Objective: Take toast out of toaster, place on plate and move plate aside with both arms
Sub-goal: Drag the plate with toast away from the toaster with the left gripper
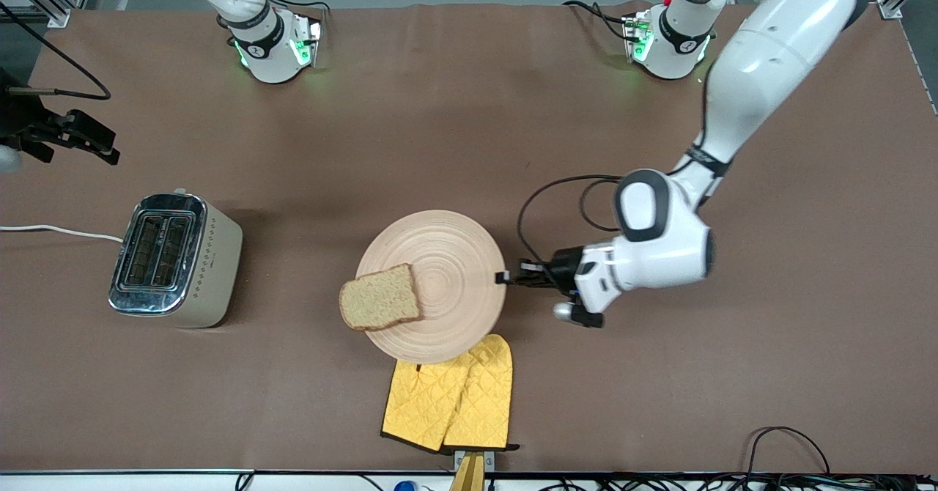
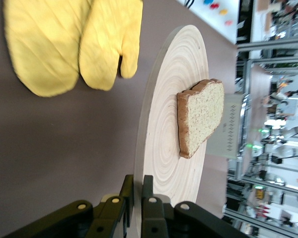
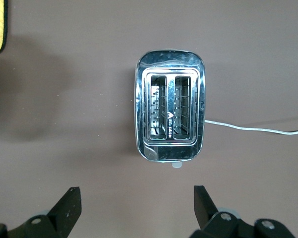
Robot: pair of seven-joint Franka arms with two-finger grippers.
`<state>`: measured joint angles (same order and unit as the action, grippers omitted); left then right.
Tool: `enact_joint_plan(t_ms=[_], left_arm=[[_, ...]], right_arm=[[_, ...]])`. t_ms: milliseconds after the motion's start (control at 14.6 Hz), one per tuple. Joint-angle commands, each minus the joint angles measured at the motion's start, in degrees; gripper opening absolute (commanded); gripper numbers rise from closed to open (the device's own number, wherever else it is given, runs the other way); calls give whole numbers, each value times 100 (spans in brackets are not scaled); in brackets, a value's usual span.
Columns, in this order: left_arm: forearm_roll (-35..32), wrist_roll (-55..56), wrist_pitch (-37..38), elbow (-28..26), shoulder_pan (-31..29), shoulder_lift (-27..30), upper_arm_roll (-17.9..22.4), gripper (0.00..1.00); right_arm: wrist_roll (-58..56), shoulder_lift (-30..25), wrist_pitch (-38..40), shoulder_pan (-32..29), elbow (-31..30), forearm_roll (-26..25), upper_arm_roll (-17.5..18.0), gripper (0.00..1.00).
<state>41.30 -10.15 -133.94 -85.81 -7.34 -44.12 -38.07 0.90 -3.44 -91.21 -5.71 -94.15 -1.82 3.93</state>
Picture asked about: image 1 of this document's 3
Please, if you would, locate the round wooden plate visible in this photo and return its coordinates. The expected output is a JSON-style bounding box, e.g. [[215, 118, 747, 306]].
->
[[355, 210, 508, 364]]

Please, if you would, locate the brown toast slice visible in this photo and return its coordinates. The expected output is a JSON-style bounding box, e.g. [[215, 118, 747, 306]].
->
[[339, 263, 424, 332]]

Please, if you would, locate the cream and chrome toaster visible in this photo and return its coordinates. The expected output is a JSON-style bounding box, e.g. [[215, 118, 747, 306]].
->
[[108, 189, 244, 329]]

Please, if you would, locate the brown table cover sheet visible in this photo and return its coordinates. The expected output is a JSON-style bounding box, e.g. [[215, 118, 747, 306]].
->
[[0, 0, 938, 475]]

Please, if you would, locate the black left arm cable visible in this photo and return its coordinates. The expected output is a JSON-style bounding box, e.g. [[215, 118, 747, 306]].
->
[[517, 174, 627, 276]]

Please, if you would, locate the white toaster power cord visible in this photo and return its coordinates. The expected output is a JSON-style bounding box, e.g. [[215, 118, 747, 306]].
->
[[0, 225, 124, 243]]

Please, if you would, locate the yellow wedge with metal bracket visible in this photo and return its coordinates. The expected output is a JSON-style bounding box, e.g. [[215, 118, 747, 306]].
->
[[448, 449, 495, 491]]

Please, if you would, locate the black left base cable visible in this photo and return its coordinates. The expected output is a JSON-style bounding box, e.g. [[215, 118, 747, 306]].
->
[[563, 0, 635, 41]]

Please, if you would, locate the looped black cable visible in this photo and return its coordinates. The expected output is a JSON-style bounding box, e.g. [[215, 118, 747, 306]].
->
[[746, 427, 832, 477]]

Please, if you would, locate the white table edge rail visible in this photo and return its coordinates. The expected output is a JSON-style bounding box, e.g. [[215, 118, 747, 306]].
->
[[0, 468, 938, 491]]

